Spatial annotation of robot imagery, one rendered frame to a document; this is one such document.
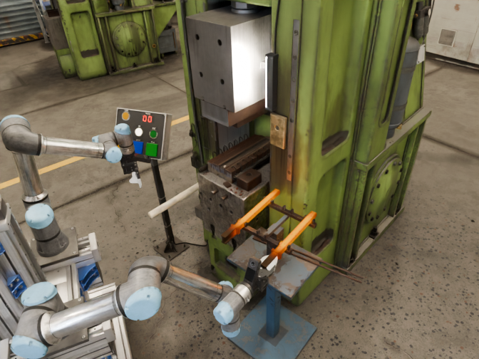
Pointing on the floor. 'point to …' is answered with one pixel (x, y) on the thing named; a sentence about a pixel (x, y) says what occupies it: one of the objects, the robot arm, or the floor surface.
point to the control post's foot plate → (170, 248)
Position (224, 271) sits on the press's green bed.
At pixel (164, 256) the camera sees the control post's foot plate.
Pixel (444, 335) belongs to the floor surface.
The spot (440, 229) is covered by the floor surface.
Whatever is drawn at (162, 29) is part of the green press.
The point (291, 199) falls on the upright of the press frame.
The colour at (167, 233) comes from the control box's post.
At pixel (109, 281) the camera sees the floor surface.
